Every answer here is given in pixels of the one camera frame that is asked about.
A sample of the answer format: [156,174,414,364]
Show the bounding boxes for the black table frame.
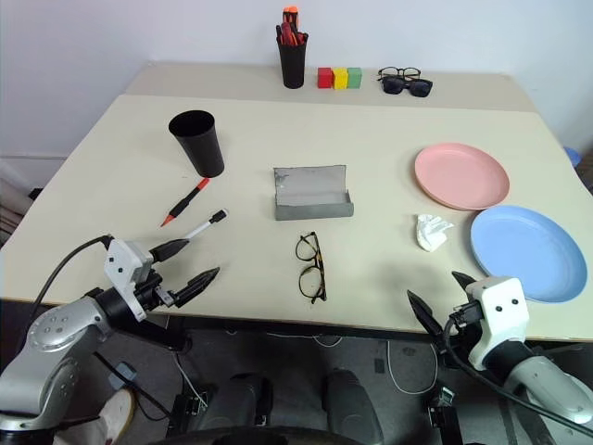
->
[110,314,436,353]

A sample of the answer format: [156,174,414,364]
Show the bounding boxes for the black pen holder cup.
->
[276,35,308,90]

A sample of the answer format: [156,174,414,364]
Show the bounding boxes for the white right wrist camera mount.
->
[465,276,530,372]

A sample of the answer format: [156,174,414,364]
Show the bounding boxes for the grey power adapter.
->
[108,361,138,388]

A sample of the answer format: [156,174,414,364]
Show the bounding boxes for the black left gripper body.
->
[134,272,180,312]

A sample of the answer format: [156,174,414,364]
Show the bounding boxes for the white marker with black cap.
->
[183,209,229,243]

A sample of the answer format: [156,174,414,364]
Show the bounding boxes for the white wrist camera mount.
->
[104,238,155,322]
[465,276,530,372]

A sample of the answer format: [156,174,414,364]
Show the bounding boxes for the blue plate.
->
[470,205,588,304]

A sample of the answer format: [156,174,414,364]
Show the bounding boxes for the open grey glasses case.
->
[271,164,356,222]

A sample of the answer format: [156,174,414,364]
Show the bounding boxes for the empty black plastic cup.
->
[168,109,226,179]

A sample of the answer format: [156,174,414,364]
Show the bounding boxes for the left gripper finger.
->
[174,266,221,309]
[148,237,190,263]

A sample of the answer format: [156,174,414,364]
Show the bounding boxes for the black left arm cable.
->
[30,235,116,310]

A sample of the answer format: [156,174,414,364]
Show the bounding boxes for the pink plate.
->
[413,142,511,211]

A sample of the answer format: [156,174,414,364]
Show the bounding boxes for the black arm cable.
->
[30,235,116,310]
[442,319,593,430]

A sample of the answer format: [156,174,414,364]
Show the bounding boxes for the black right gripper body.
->
[447,299,486,338]

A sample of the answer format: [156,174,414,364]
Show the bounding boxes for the tortoiseshell framed glasses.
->
[295,232,328,305]

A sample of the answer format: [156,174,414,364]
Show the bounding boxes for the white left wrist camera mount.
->
[104,238,155,322]

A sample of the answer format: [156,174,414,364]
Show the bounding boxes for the white shoe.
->
[99,388,136,442]

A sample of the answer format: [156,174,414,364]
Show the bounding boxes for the black pen with orange ends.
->
[159,177,211,228]

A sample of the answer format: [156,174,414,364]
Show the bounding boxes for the black sunglasses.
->
[380,76,434,98]

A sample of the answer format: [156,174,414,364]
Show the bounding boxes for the crumpled white tissue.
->
[415,213,455,253]

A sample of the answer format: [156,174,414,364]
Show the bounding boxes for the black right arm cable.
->
[442,319,593,430]

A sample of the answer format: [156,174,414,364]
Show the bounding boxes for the white floor cable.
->
[385,340,439,396]

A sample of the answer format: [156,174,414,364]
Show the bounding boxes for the black framed clear glasses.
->
[377,66,422,82]

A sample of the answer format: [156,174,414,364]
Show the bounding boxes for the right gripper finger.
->
[451,271,478,294]
[406,289,447,350]

